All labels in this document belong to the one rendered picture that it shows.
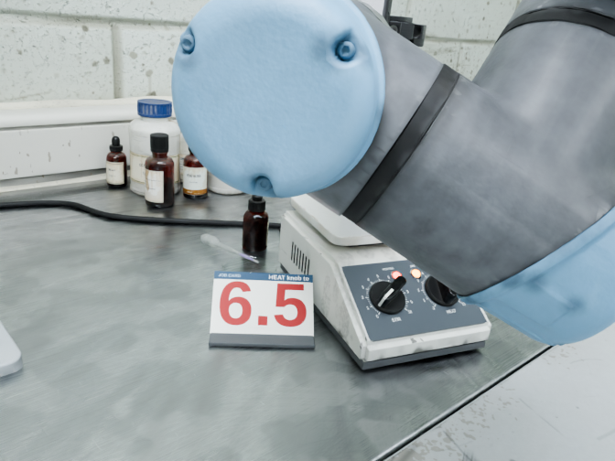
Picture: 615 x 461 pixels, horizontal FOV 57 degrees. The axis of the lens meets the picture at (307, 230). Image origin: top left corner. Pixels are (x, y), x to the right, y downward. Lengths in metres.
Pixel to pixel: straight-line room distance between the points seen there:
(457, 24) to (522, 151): 1.28
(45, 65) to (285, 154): 0.73
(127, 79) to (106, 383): 0.59
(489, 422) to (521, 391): 0.06
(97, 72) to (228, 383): 0.60
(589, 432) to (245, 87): 0.38
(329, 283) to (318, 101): 0.33
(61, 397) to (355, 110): 0.33
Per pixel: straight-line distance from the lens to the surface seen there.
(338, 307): 0.49
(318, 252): 0.51
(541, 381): 0.52
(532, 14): 0.28
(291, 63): 0.19
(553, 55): 0.25
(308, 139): 0.19
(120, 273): 0.61
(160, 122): 0.82
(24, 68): 0.89
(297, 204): 0.56
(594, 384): 0.54
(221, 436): 0.40
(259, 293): 0.51
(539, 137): 0.23
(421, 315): 0.49
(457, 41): 1.52
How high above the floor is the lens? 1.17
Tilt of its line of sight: 22 degrees down
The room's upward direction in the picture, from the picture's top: 5 degrees clockwise
